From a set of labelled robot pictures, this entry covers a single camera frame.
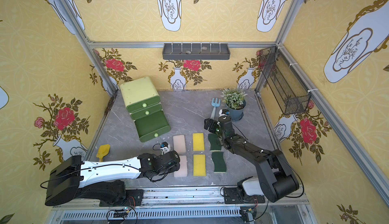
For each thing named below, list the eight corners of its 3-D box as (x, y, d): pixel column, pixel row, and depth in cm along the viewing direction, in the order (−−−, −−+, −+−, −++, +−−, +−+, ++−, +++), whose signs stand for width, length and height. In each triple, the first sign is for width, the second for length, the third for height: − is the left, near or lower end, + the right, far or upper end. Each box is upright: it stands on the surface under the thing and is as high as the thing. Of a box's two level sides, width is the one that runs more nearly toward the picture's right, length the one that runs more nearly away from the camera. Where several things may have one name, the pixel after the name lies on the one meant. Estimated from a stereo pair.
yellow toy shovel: (95, 161, 87) (93, 159, 85) (102, 146, 93) (100, 144, 91) (105, 161, 87) (103, 159, 85) (111, 146, 93) (109, 144, 91)
